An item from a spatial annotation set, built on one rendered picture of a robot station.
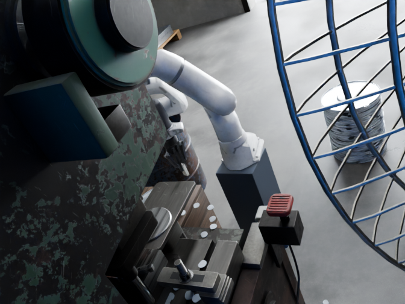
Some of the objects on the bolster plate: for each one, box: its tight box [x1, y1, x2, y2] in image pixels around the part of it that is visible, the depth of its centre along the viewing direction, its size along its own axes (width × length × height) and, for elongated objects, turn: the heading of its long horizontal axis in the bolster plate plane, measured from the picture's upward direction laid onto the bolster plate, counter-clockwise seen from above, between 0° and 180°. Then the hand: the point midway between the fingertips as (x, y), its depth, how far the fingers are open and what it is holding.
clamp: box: [157, 259, 234, 304], centre depth 86 cm, size 6×17×10 cm, turn 96°
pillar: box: [130, 276, 155, 304], centre depth 84 cm, size 2×2×14 cm
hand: (184, 169), depth 188 cm, fingers closed
